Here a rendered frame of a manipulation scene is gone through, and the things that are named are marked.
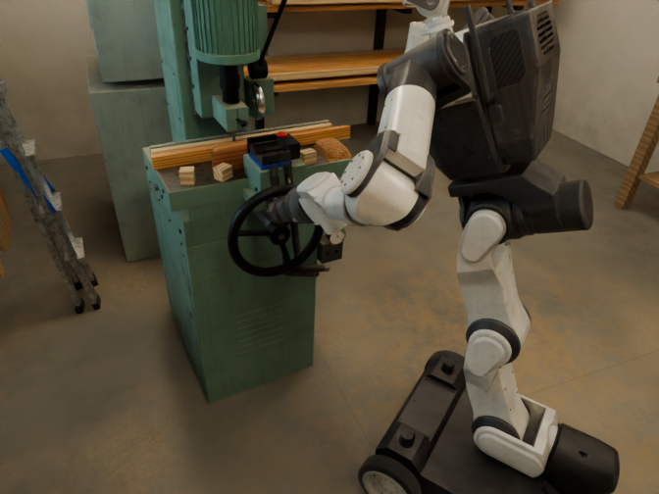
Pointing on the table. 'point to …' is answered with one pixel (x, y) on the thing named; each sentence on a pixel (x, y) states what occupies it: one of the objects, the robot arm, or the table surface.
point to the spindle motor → (226, 31)
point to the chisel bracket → (227, 113)
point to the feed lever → (265, 49)
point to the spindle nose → (229, 83)
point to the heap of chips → (331, 149)
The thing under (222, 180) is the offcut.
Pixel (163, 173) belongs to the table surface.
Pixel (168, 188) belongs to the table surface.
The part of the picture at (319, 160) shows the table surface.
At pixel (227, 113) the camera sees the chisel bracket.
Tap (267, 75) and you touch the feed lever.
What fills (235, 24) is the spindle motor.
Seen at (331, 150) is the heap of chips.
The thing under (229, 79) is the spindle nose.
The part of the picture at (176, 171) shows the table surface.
